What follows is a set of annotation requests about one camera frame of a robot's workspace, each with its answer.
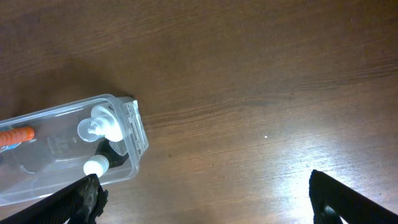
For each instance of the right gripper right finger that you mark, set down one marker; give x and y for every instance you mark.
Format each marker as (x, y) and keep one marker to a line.
(334, 202)

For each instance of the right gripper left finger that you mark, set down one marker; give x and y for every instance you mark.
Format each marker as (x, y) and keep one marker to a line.
(80, 202)

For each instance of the dark bottle white cap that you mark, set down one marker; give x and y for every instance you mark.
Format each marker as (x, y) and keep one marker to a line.
(106, 157)

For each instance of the white spray bottle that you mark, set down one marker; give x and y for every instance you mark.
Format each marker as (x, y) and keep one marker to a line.
(103, 124)

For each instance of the orange effervescent tablet tube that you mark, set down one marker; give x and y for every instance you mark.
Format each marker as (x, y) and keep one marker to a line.
(13, 137)

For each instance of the clear plastic container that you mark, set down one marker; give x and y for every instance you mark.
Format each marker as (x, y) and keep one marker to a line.
(54, 159)

